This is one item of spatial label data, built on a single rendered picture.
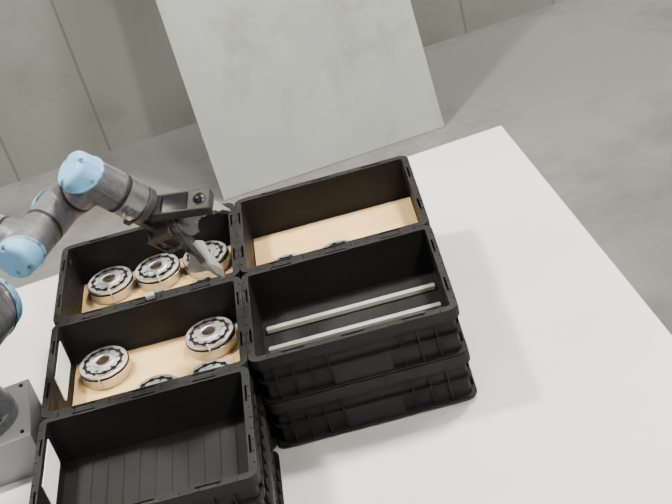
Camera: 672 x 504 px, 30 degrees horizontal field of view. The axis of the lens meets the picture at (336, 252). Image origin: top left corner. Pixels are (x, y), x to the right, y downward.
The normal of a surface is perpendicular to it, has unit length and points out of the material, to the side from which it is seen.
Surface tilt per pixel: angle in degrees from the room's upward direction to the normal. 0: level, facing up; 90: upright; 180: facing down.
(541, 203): 0
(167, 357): 0
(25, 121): 90
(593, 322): 0
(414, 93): 76
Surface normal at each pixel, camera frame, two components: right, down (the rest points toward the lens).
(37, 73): 0.22, 0.50
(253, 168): 0.16, 0.29
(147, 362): -0.24, -0.80
